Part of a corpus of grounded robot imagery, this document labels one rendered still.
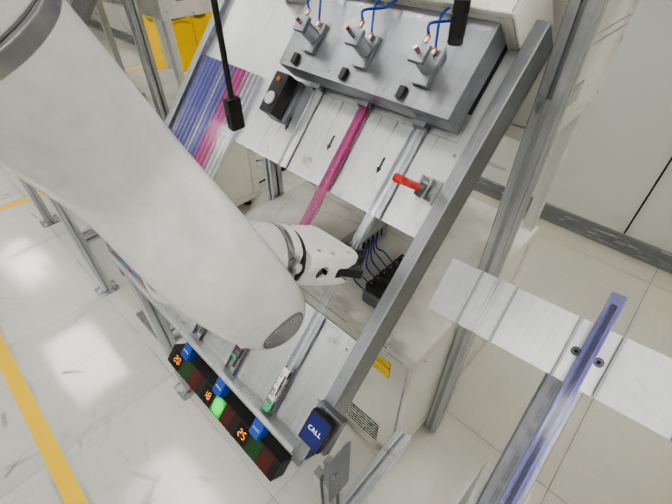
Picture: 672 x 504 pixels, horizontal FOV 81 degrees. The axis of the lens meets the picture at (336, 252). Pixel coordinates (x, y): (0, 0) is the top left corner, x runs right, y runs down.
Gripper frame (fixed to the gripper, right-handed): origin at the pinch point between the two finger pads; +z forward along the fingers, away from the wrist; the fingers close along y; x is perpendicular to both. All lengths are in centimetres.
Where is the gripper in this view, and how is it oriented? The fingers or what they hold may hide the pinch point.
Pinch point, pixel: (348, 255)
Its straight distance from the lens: 62.0
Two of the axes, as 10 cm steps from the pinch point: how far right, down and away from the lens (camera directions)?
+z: 5.8, -0.1, 8.2
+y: -7.3, -4.6, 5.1
